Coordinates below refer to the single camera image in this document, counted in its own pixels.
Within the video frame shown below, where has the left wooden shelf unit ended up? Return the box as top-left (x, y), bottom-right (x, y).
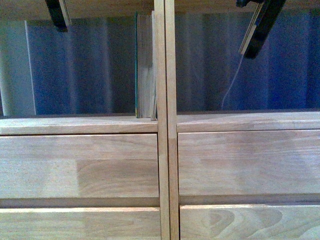
top-left (0, 0), bottom-right (171, 240)

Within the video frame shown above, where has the wooden drawer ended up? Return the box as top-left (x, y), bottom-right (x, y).
top-left (0, 134), bottom-right (159, 199)
top-left (178, 130), bottom-right (320, 196)
top-left (0, 207), bottom-right (161, 240)
top-left (180, 204), bottom-right (320, 240)

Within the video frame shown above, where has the wooden shelf unit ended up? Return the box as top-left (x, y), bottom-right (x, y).
top-left (164, 0), bottom-right (320, 240)
top-left (0, 0), bottom-right (171, 240)

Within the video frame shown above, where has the upper left wooden drawer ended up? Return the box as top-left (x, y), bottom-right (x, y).
top-left (0, 134), bottom-right (159, 199)

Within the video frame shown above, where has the thin white hanging cord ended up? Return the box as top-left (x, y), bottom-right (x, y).
top-left (221, 53), bottom-right (245, 110)

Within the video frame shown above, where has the green cover standing book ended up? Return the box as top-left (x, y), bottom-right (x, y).
top-left (135, 13), bottom-right (153, 118)

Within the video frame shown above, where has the right wooden shelf unit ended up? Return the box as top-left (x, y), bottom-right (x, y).
top-left (164, 0), bottom-right (320, 240)

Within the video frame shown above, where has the lower right wooden drawer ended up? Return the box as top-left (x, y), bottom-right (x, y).
top-left (180, 204), bottom-right (320, 240)

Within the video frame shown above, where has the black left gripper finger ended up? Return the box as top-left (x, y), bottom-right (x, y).
top-left (45, 0), bottom-right (71, 32)

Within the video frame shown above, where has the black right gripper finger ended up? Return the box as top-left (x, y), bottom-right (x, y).
top-left (239, 0), bottom-right (286, 59)

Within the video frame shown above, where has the lower left wooden drawer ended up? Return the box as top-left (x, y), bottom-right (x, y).
top-left (0, 207), bottom-right (161, 240)

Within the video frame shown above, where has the dark blue curtain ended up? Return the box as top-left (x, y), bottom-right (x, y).
top-left (0, 10), bottom-right (320, 118)

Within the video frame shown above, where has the upper right wooden drawer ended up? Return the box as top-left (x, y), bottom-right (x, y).
top-left (178, 130), bottom-right (320, 196)

